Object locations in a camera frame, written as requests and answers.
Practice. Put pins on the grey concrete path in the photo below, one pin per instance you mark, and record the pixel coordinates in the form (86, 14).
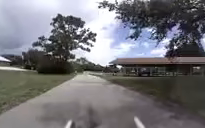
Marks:
(90, 100)

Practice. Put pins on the tall broad tree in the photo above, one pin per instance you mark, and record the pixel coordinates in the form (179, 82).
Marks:
(66, 36)

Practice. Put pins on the dark bush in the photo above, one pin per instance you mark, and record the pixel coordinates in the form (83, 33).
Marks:
(55, 66)

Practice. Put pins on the open shelter with brown roof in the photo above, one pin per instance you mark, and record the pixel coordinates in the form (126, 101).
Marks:
(163, 66)

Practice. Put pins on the robot's own part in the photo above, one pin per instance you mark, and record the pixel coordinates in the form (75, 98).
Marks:
(68, 124)
(138, 122)

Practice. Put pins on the grass verge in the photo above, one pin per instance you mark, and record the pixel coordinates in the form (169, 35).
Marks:
(170, 88)

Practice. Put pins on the large tree overhanging path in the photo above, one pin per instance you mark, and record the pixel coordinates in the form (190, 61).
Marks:
(170, 20)

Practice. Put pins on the grass field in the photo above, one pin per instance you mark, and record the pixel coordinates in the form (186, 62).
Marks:
(20, 86)

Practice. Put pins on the building with pale roof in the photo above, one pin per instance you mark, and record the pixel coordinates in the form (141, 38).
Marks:
(0, 60)

